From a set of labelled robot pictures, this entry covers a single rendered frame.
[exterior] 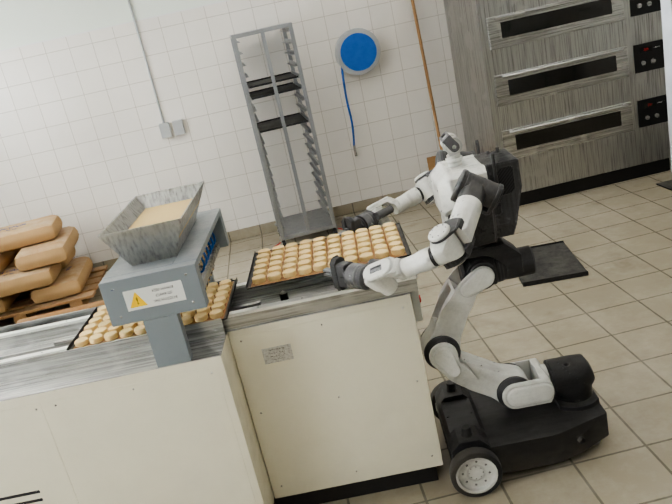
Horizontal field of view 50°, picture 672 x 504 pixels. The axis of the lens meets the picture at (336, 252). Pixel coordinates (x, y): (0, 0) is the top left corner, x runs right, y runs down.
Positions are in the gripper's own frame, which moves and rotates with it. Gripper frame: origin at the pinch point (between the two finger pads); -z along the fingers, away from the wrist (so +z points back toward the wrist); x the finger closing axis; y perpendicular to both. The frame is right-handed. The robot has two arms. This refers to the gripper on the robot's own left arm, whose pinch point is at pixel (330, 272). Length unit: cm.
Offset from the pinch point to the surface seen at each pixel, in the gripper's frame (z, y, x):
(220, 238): -68, -4, 6
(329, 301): -5.6, -1.1, -12.8
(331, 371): -8.4, 3.3, -40.4
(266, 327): -22.2, 17.2, -17.5
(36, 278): -387, -39, -64
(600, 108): -87, -399, -33
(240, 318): -28.9, 22.8, -12.3
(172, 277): -24, 47, 15
